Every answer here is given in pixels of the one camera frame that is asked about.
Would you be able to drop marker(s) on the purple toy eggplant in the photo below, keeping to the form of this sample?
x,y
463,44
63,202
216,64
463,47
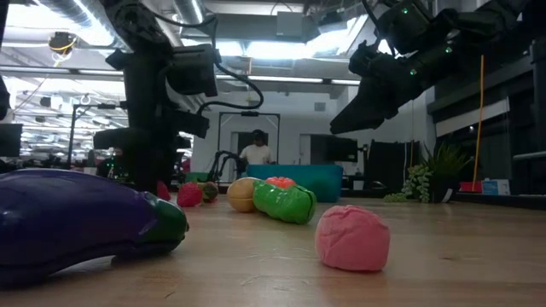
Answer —
x,y
64,221

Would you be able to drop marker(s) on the dark monitor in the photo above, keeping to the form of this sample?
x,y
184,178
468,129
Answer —
x,y
10,140

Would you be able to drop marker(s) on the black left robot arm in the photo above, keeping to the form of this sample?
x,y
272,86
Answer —
x,y
136,25

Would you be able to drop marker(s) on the potted artificial green plant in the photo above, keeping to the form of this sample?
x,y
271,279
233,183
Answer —
x,y
443,170

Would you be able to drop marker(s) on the silver ceiling air duct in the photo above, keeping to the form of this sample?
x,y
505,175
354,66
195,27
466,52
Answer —
x,y
192,8

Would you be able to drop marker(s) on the green toy cucumber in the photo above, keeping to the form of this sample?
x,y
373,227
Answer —
x,y
286,204

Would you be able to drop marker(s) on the tan toy potato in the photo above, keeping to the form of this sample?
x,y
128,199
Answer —
x,y
241,195

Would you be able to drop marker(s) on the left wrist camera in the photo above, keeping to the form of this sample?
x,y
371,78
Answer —
x,y
192,70

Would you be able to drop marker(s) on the blue plastic tupperware container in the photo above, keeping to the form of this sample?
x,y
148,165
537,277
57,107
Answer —
x,y
324,179

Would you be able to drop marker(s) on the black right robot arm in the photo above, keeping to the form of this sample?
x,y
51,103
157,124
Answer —
x,y
490,25

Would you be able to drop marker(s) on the red box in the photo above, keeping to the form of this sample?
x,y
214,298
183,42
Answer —
x,y
469,187

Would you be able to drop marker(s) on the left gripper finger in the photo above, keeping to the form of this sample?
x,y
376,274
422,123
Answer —
x,y
147,170

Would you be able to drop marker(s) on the linear ceiling light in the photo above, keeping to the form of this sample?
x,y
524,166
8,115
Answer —
x,y
290,79

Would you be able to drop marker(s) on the red toy chili pepper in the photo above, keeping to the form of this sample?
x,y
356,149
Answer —
x,y
210,192

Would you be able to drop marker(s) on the blue and white box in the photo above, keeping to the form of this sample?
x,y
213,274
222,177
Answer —
x,y
495,187

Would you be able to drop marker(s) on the pink toy peach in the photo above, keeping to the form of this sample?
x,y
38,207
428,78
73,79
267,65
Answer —
x,y
352,239

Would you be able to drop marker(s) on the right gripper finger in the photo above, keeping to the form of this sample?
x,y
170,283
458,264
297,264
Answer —
x,y
371,104

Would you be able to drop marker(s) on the red toy strawberry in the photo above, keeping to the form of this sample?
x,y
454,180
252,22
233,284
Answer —
x,y
164,192
189,195

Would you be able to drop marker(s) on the black panel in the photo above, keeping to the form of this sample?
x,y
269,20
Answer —
x,y
390,164

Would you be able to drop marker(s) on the black flat screen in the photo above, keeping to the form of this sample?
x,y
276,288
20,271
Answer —
x,y
341,149

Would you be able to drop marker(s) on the black gantry frame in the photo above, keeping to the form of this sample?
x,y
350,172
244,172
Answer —
x,y
85,106
249,113

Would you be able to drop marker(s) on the black background robot arm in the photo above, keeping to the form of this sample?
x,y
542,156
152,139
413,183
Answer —
x,y
222,160

